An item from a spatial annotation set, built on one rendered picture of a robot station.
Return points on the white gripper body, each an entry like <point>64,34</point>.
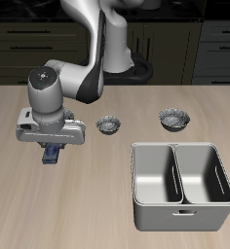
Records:
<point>71,133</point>

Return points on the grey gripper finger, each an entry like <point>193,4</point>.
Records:
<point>61,145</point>
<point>42,144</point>

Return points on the blue cream cheese box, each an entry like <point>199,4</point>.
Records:
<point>51,155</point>

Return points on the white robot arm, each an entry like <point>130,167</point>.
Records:
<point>87,48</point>

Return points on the small grey fluted bowl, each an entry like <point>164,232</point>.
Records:
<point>69,114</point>

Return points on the middle-sized grey fluted bowl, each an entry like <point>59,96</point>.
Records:
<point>108,124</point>

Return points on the large grey fluted bowl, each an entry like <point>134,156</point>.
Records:
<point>174,119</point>

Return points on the dark olive kitchen cupboard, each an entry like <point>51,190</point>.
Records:
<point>39,48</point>

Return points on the white basket with two bins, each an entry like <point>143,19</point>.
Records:
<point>182,181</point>

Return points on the black kitchen countertop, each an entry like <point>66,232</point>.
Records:
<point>22,9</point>

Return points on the dark grey drawer unit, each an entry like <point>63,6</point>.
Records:
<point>217,52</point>

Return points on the flat black base plate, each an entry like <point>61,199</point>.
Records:
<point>143,69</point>

